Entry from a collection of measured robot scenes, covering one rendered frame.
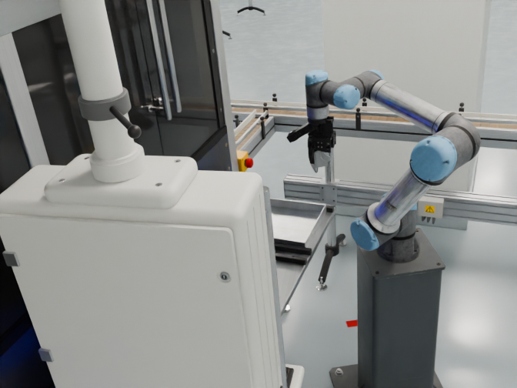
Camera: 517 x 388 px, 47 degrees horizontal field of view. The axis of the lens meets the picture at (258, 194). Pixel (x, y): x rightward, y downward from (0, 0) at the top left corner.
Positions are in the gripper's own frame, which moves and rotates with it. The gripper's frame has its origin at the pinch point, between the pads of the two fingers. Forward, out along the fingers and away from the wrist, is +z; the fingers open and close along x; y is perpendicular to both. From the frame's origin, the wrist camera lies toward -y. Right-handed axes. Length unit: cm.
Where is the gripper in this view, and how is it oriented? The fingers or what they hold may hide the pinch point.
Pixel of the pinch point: (314, 168)
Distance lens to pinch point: 210.1
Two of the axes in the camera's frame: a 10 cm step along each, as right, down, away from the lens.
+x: 3.7, -4.9, 7.9
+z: 0.9, 8.7, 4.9
